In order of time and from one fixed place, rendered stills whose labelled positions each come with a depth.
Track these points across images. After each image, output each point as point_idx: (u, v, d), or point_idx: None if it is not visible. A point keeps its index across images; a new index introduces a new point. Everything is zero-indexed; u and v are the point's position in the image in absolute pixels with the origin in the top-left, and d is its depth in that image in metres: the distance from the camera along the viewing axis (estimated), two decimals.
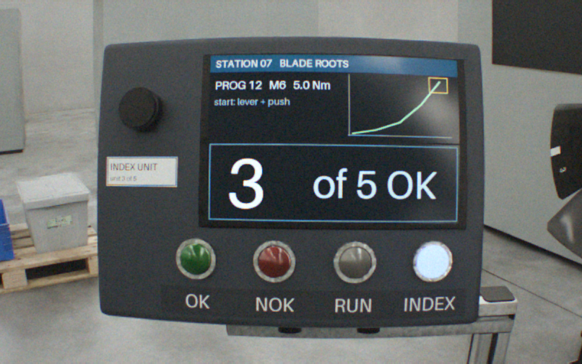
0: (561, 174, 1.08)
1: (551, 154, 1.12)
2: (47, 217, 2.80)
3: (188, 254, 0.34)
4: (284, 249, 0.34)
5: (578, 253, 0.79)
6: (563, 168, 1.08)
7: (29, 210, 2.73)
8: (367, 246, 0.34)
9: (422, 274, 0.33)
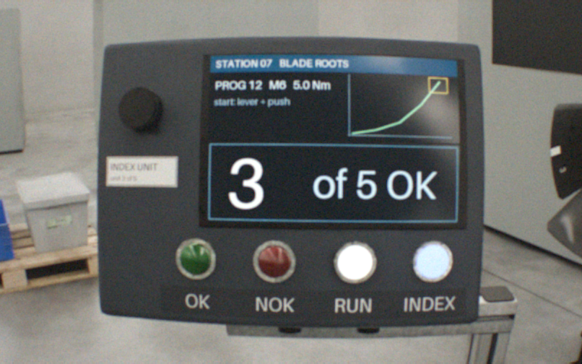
0: (561, 174, 1.08)
1: (551, 154, 1.12)
2: (47, 217, 2.80)
3: (188, 254, 0.34)
4: (284, 249, 0.34)
5: (578, 253, 0.79)
6: (563, 168, 1.08)
7: (29, 210, 2.73)
8: (367, 246, 0.34)
9: (422, 274, 0.33)
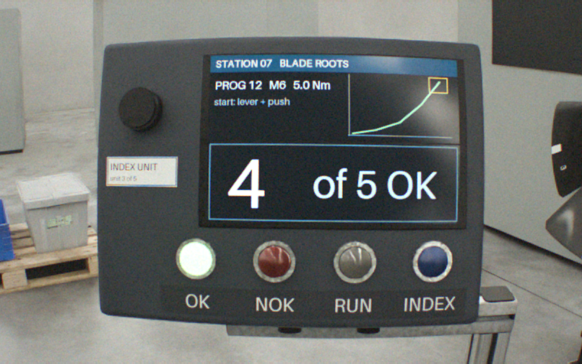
0: (562, 172, 1.09)
1: (552, 152, 1.12)
2: (47, 217, 2.80)
3: (188, 254, 0.34)
4: (284, 249, 0.34)
5: (576, 252, 0.80)
6: (564, 166, 1.08)
7: (29, 210, 2.73)
8: (367, 246, 0.34)
9: (422, 274, 0.33)
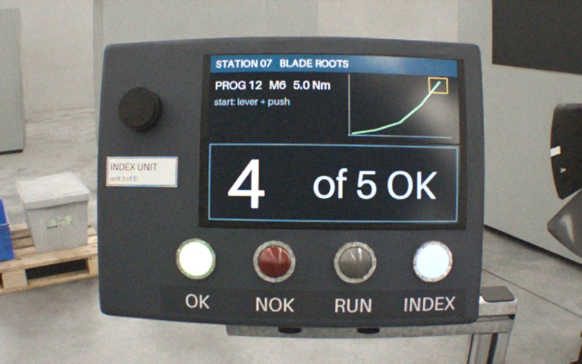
0: None
1: None
2: (47, 217, 2.80)
3: (188, 254, 0.34)
4: (284, 249, 0.34)
5: (551, 142, 1.13)
6: None
7: (29, 210, 2.73)
8: (367, 246, 0.34)
9: (422, 274, 0.33)
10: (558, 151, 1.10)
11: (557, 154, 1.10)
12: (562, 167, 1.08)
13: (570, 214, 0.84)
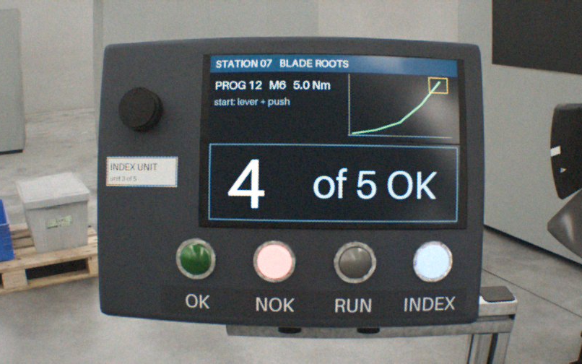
0: None
1: None
2: (47, 217, 2.80)
3: (188, 254, 0.34)
4: (284, 249, 0.34)
5: (551, 142, 1.13)
6: None
7: (29, 210, 2.73)
8: (367, 246, 0.34)
9: (422, 274, 0.33)
10: (558, 151, 1.10)
11: (557, 154, 1.10)
12: (562, 167, 1.08)
13: (570, 214, 0.84)
